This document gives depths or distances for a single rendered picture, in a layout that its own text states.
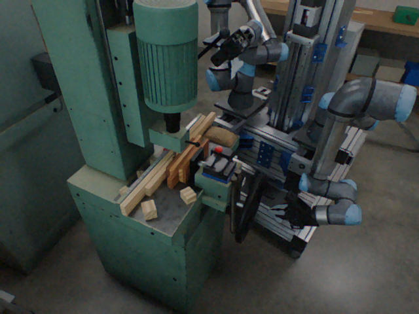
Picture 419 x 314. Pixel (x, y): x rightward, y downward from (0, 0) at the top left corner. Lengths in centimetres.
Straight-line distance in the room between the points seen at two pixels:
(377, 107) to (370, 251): 139
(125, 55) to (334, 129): 73
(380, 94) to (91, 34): 88
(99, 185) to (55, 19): 64
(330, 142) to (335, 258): 117
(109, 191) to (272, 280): 115
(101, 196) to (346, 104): 97
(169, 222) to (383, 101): 79
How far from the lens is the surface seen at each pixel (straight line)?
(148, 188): 105
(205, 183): 106
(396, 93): 107
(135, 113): 104
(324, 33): 156
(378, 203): 261
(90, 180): 133
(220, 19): 151
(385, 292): 217
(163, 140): 109
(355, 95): 105
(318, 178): 119
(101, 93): 103
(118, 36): 94
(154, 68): 88
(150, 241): 128
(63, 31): 103
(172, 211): 103
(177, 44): 84
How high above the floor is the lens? 172
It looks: 42 degrees down
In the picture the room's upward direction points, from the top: 3 degrees clockwise
